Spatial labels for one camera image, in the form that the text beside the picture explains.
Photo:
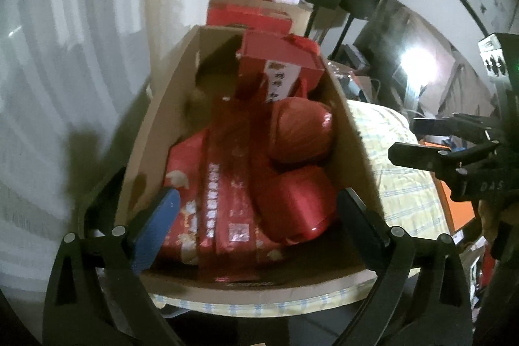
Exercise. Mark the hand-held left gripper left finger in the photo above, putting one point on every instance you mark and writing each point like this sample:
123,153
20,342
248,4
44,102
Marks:
158,224

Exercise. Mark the red box white label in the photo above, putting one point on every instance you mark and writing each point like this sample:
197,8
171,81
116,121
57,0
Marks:
279,54

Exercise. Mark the yellow checked cloth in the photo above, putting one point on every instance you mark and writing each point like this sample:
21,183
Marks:
405,175

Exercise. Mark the bright lamp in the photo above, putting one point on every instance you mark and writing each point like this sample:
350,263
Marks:
415,64

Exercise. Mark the red pack with cloud print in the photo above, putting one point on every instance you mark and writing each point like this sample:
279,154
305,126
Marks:
184,184

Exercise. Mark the brown sofa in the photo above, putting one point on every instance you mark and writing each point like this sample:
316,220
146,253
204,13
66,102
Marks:
454,86

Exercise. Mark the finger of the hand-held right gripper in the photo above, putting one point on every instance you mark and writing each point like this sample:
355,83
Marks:
425,159
446,125

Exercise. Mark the red plastic box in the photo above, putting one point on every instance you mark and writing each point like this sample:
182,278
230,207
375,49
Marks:
296,204

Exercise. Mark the orange fruit box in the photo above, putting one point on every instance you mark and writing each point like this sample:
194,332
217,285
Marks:
458,212

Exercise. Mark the black speaker stand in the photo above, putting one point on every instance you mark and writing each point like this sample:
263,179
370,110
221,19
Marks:
311,23
342,36

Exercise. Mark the white curtain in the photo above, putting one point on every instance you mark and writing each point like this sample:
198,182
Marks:
81,46

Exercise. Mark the person's right hand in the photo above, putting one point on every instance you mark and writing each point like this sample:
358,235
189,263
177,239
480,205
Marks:
490,220

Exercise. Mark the long red printed pack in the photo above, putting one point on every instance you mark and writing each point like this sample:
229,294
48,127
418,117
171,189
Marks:
235,216

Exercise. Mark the small red bag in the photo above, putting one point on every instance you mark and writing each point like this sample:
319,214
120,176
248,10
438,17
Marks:
239,127

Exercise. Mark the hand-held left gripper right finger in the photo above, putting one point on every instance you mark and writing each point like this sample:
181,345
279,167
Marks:
361,224

